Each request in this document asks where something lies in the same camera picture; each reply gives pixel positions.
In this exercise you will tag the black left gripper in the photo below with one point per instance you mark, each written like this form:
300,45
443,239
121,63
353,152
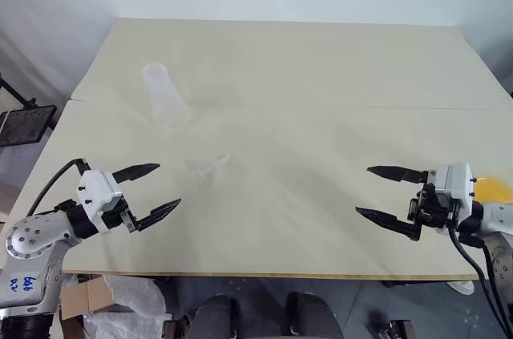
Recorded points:
116,215

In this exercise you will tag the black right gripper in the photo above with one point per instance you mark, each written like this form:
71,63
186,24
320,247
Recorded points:
431,208

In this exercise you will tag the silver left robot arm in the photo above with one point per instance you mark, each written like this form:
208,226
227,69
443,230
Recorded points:
28,243

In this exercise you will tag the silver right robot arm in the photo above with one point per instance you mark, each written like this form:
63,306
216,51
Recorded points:
499,235

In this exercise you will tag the yellow round object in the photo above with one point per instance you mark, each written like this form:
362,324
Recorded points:
491,190

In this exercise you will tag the white floor object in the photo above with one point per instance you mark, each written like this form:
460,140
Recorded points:
461,287

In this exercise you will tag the white plastic bag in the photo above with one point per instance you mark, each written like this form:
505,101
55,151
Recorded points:
132,307

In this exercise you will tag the brown cardboard box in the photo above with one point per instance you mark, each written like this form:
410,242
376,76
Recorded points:
86,295

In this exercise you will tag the black mesh tray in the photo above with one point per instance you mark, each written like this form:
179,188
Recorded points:
24,126

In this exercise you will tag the dark rounded shape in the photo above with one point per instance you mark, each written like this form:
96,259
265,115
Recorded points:
314,317
214,319

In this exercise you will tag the black metal stand bar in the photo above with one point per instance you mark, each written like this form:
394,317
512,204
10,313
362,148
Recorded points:
16,92

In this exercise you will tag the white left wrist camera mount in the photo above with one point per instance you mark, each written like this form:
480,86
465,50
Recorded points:
95,191

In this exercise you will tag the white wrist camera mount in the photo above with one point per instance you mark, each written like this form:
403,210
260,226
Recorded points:
95,191
457,184

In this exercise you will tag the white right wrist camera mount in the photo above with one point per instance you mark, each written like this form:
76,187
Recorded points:
457,184

